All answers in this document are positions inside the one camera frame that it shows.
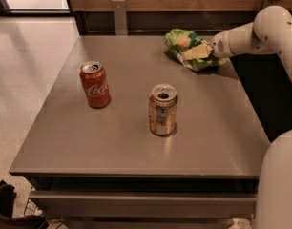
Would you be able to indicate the metal bracket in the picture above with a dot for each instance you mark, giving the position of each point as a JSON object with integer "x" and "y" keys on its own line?
{"x": 120, "y": 17}
{"x": 267, "y": 3}

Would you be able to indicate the grey table drawer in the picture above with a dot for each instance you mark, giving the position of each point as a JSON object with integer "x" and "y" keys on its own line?
{"x": 143, "y": 205}

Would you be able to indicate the red Coca-Cola can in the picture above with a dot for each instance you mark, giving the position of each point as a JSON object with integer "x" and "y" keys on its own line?
{"x": 95, "y": 85}

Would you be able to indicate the left metal bracket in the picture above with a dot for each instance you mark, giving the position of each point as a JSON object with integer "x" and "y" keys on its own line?
{"x": 120, "y": 17}

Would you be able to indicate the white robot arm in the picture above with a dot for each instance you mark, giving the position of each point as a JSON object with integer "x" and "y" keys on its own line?
{"x": 270, "y": 32}

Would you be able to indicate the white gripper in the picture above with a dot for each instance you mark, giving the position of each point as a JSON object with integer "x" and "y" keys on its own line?
{"x": 218, "y": 47}

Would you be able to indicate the green rice chip bag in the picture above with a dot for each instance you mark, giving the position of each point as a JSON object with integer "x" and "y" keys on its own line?
{"x": 178, "y": 41}

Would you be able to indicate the gold soda can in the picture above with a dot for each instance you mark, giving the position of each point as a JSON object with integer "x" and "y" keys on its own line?
{"x": 162, "y": 109}

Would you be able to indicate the right metal bracket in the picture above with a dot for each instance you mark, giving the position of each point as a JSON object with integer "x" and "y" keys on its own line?
{"x": 267, "y": 3}

